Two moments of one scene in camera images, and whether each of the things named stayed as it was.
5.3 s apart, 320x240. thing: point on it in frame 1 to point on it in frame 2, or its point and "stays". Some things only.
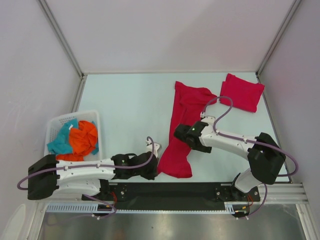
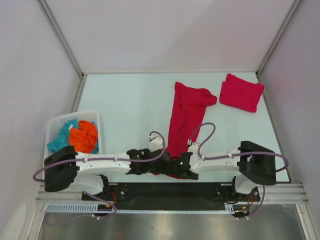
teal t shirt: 62,144 stays
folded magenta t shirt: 244,94 stays
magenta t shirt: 176,161 stays
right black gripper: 206,149 to 195,177
